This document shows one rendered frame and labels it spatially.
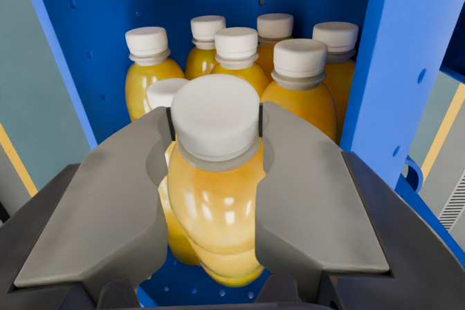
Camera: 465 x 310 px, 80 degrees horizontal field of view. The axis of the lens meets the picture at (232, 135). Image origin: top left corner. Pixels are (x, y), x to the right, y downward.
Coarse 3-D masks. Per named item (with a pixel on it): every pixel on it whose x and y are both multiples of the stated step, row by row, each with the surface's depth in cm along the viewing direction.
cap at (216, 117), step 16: (192, 80) 13; (208, 80) 13; (224, 80) 13; (240, 80) 13; (176, 96) 12; (192, 96) 12; (208, 96) 12; (224, 96) 12; (240, 96) 12; (256, 96) 12; (176, 112) 12; (192, 112) 12; (208, 112) 12; (224, 112) 12; (240, 112) 11; (256, 112) 11; (176, 128) 11; (192, 128) 11; (208, 128) 11; (224, 128) 11; (240, 128) 11; (256, 128) 12; (192, 144) 11; (208, 144) 11; (224, 144) 11; (240, 144) 11; (208, 160) 12; (224, 160) 12
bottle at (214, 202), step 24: (168, 168) 15; (192, 168) 13; (216, 168) 12; (240, 168) 13; (168, 192) 16; (192, 192) 13; (216, 192) 13; (240, 192) 13; (192, 216) 14; (216, 216) 14; (240, 216) 14; (192, 240) 17; (216, 240) 15; (240, 240) 15; (216, 264) 20; (240, 264) 19
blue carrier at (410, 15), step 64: (64, 0) 22; (128, 0) 29; (192, 0) 33; (256, 0) 33; (320, 0) 30; (384, 0) 9; (448, 0) 11; (64, 64) 22; (128, 64) 31; (384, 64) 11; (384, 128) 13
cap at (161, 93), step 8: (160, 80) 25; (168, 80) 25; (176, 80) 24; (184, 80) 24; (152, 88) 23; (160, 88) 23; (168, 88) 23; (176, 88) 23; (152, 96) 22; (160, 96) 22; (168, 96) 22; (152, 104) 23; (160, 104) 22; (168, 104) 22
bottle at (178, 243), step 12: (168, 156) 24; (168, 204) 27; (168, 216) 28; (168, 228) 29; (180, 228) 28; (168, 240) 31; (180, 240) 30; (180, 252) 31; (192, 252) 30; (192, 264) 32
